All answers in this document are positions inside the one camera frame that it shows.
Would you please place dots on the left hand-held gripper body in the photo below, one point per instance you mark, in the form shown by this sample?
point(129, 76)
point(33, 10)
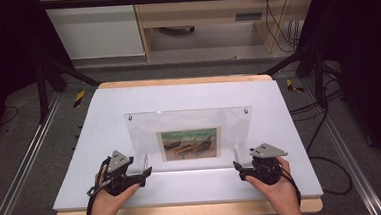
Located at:
point(119, 178)

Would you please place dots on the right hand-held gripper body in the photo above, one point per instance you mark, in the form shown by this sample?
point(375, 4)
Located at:
point(265, 169)

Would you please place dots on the boat painting photo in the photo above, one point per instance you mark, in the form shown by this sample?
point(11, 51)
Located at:
point(190, 144)

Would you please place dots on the clear acrylic photo frame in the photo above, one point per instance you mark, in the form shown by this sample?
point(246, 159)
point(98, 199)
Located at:
point(186, 121)

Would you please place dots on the person's right hand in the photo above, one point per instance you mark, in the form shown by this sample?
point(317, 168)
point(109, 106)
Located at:
point(280, 195)

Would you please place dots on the person's left hand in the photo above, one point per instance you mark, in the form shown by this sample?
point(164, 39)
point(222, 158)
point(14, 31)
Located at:
point(104, 209)

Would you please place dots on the white table board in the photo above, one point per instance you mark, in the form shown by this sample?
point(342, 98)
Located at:
point(185, 212)
point(184, 98)

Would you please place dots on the yellow clamp right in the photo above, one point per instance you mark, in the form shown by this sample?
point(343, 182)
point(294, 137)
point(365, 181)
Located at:
point(290, 85)

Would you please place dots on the yellow clamp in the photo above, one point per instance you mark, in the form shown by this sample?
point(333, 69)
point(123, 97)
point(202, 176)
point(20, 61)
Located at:
point(290, 85)
point(79, 98)

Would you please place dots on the yellow clamp left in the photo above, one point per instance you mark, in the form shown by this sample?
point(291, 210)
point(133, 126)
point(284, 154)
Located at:
point(79, 98)

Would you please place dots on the black metal stand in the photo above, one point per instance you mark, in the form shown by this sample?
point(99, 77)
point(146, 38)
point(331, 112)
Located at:
point(43, 93)
point(319, 79)

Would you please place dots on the black curtain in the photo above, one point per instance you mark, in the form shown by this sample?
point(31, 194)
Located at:
point(366, 60)
point(4, 48)

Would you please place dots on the grey desk label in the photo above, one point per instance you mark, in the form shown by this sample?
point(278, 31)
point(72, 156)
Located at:
point(248, 16)

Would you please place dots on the white cabinet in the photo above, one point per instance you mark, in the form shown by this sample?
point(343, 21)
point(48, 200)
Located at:
point(97, 29)

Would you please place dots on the light wooden desk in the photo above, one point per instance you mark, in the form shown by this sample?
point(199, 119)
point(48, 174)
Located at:
point(199, 13)

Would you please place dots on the aluminium floor rail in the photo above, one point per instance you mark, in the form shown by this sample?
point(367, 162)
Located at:
point(25, 164)
point(345, 158)

